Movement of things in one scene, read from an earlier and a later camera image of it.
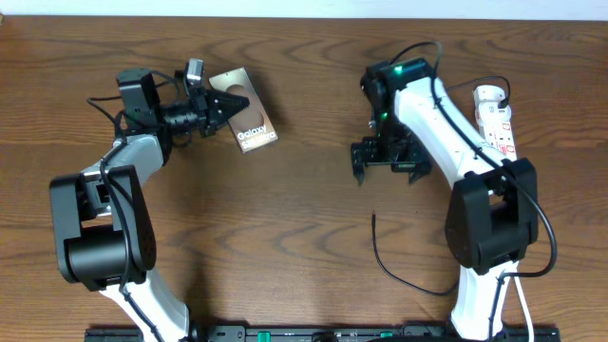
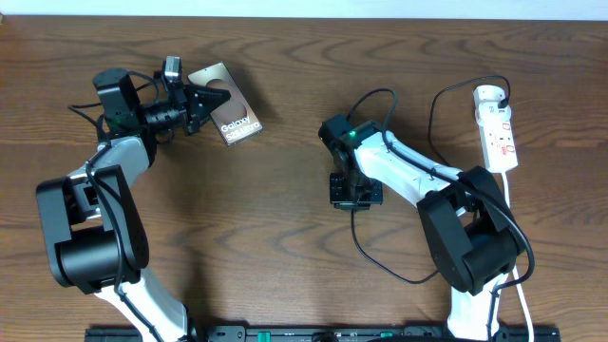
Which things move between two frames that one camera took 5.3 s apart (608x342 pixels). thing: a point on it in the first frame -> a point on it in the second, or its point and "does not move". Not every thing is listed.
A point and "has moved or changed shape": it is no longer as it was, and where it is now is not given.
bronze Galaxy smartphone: [253, 126] has moved or changed shape
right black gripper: [415, 161] -> [339, 200]
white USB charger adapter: [486, 100] does not move
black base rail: [316, 333] does not move
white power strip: [498, 135] does not move
